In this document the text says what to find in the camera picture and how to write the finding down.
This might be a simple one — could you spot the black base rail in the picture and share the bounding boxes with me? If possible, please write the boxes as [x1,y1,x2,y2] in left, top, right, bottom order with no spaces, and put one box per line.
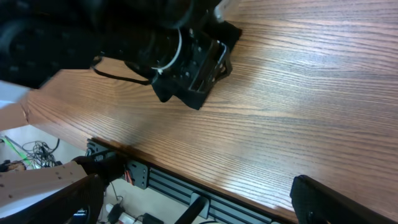
[86,139,291,224]

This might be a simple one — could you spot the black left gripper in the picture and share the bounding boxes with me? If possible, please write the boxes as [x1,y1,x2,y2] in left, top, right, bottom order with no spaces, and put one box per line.
[150,30,232,110]

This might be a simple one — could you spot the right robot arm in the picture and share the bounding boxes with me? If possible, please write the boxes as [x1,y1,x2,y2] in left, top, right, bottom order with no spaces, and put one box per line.
[1,154,389,223]

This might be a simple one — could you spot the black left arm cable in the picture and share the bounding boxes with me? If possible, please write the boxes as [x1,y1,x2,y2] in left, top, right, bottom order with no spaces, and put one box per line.
[91,55,153,86]

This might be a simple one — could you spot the black t-shirt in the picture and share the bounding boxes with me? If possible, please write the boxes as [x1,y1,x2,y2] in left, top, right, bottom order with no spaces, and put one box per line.
[203,21,243,52]

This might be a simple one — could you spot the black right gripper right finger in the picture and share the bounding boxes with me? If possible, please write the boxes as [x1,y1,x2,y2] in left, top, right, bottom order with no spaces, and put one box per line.
[290,175,395,224]

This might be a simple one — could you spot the tangled floor cables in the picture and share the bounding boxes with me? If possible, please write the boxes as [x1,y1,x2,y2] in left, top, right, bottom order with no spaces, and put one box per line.
[0,135,63,170]

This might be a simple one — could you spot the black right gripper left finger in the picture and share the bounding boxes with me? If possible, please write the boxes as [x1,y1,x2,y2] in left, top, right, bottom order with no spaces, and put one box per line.
[1,174,104,224]

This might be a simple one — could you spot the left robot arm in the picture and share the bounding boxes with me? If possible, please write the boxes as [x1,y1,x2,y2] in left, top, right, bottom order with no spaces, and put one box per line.
[1,0,242,110]

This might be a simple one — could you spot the power strip on floor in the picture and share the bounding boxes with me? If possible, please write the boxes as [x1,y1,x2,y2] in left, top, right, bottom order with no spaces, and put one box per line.
[105,203,164,224]

